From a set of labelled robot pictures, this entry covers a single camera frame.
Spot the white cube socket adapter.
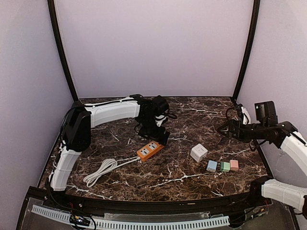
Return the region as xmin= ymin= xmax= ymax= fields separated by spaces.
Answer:
xmin=190 ymin=144 xmax=208 ymax=162

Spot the pink plug adapter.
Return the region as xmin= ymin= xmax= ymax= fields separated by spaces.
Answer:
xmin=229 ymin=160 xmax=239 ymax=171

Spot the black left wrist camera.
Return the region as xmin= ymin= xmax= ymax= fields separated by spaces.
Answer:
xmin=152 ymin=95 xmax=177 ymax=121

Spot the green plug adapter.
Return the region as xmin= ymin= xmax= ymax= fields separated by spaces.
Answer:
xmin=220 ymin=161 xmax=231 ymax=173

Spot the blue plug adapter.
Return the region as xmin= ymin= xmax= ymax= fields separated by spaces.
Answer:
xmin=206 ymin=160 xmax=218 ymax=173

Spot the black front table rail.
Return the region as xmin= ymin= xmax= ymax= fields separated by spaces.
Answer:
xmin=26 ymin=182 xmax=274 ymax=216

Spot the white orange-strip cable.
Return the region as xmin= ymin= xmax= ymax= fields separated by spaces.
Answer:
xmin=83 ymin=156 xmax=141 ymax=188

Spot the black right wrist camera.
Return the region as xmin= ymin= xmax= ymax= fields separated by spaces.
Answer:
xmin=254 ymin=101 xmax=278 ymax=127

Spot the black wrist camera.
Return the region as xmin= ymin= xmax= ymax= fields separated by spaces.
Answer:
xmin=152 ymin=95 xmax=177 ymax=121
xmin=254 ymin=101 xmax=278 ymax=127

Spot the black frame post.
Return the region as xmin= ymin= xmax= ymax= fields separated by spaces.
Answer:
xmin=232 ymin=0 xmax=261 ymax=103
xmin=47 ymin=0 xmax=79 ymax=102

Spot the left black frame post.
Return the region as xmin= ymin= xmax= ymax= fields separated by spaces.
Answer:
xmin=47 ymin=0 xmax=79 ymax=102

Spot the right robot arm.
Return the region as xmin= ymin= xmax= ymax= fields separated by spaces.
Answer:
xmin=218 ymin=120 xmax=307 ymax=217

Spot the orange power strip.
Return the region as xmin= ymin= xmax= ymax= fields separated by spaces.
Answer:
xmin=137 ymin=141 xmax=164 ymax=162

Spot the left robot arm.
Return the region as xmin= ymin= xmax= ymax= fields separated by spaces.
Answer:
xmin=48 ymin=94 xmax=170 ymax=192

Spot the right black frame post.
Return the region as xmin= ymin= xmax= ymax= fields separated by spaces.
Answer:
xmin=232 ymin=0 xmax=261 ymax=103

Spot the white slotted cable duct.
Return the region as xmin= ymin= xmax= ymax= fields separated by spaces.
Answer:
xmin=31 ymin=205 xmax=230 ymax=230

